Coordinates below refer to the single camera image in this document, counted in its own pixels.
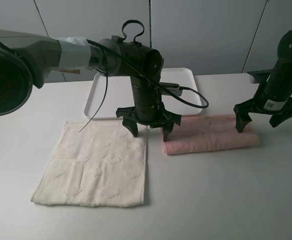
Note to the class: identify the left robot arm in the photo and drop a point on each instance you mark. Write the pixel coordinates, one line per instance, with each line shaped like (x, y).
(27, 59)

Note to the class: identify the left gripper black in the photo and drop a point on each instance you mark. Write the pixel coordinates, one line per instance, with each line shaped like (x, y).
(148, 109)

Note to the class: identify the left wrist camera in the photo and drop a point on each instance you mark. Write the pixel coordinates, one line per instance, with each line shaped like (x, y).
(172, 87)

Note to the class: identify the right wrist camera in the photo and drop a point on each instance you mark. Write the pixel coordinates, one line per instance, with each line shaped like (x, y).
(259, 76)

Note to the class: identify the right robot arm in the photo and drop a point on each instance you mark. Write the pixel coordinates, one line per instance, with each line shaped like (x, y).
(274, 93)

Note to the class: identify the cream white towel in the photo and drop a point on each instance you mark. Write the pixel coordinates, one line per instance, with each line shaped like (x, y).
(100, 164)

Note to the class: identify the pink towel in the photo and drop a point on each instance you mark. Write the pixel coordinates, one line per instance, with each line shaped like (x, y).
(212, 133)

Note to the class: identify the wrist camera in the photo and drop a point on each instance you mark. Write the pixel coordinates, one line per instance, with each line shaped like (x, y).
(259, 76)
(172, 87)

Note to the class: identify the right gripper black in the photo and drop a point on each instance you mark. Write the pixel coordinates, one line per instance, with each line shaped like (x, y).
(280, 111)

